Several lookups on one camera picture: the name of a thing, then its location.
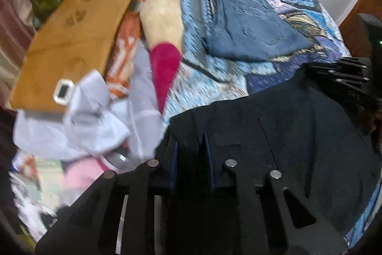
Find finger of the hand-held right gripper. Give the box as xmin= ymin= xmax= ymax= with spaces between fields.
xmin=327 ymin=79 xmax=382 ymax=113
xmin=307 ymin=57 xmax=374 ymax=85

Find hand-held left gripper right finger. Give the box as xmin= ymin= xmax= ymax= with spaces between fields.
xmin=202 ymin=132 xmax=350 ymax=255

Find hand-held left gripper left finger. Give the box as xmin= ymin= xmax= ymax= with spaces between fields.
xmin=35 ymin=131 xmax=180 ymax=255

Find black pants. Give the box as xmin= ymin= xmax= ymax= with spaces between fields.
xmin=155 ymin=76 xmax=380 ymax=244

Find wooden wardrobe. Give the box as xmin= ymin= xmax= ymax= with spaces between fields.
xmin=339 ymin=0 xmax=382 ymax=59

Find blue patchwork blanket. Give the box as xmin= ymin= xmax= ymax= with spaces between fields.
xmin=164 ymin=0 xmax=382 ymax=247

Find pale lavender white cloth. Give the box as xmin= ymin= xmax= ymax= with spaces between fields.
xmin=13 ymin=44 xmax=165 ymax=166

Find pink cloth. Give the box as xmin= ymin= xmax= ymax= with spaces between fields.
xmin=64 ymin=159 xmax=108 ymax=208

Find blue jeans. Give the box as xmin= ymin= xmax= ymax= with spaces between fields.
xmin=203 ymin=0 xmax=313 ymax=62

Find orange striped cloth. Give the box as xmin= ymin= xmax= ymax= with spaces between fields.
xmin=104 ymin=0 xmax=162 ymax=96

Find small white framed device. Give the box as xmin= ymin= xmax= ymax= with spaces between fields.
xmin=53 ymin=79 xmax=75 ymax=106

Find peach and pink blanket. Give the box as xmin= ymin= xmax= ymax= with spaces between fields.
xmin=139 ymin=0 xmax=186 ymax=113

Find wooden lap table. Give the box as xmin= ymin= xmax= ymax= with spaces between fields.
xmin=10 ymin=0 xmax=143 ymax=116

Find striped pink curtain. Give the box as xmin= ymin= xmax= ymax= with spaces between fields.
xmin=0 ymin=0 xmax=37 ymax=112

